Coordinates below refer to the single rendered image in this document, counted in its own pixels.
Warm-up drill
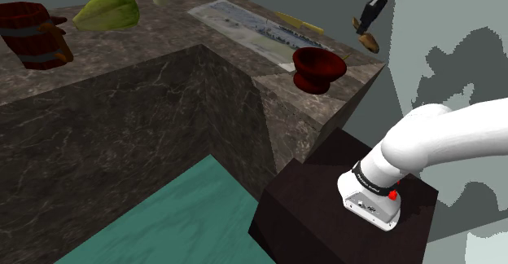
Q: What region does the red barrel mug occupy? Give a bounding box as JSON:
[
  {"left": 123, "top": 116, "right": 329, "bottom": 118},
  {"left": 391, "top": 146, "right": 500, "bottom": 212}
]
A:
[{"left": 0, "top": 2, "right": 75, "bottom": 71}]

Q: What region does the dark red footed bowl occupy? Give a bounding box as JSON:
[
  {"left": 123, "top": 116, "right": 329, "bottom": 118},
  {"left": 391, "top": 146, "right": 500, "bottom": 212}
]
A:
[{"left": 292, "top": 46, "right": 348, "bottom": 95}]

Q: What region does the yellow knife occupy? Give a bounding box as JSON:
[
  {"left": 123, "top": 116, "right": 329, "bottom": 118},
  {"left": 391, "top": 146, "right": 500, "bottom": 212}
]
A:
[{"left": 274, "top": 11, "right": 325, "bottom": 35}]

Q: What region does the dark robot stand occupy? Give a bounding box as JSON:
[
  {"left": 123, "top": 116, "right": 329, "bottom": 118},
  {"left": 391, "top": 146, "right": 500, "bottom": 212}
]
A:
[{"left": 247, "top": 127, "right": 440, "bottom": 264}]

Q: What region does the green lettuce head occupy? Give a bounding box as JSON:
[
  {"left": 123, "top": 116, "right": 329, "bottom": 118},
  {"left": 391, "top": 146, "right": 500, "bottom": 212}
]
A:
[{"left": 72, "top": 0, "right": 141, "bottom": 32}]

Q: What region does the pale flat picture mat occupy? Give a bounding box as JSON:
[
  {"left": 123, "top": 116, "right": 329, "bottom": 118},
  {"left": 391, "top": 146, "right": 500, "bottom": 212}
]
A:
[{"left": 186, "top": 0, "right": 337, "bottom": 73}]

